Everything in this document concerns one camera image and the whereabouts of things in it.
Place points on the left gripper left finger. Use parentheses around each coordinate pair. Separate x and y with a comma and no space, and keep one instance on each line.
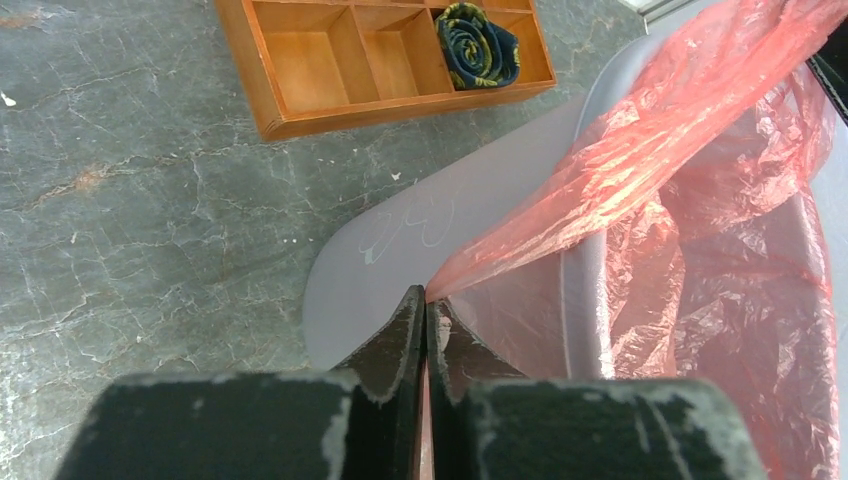
(357,420)

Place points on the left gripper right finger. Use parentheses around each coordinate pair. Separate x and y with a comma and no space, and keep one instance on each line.
(491,422)

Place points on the orange compartment tray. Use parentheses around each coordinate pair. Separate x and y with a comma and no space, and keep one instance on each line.
(311,67)

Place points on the red plastic trash bag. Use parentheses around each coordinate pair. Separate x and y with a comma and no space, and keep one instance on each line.
(716,263)

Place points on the grey trash bin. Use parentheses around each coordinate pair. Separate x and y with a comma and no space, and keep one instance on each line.
(548,318)

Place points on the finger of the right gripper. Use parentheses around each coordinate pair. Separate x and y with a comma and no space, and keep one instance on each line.
(829,65)

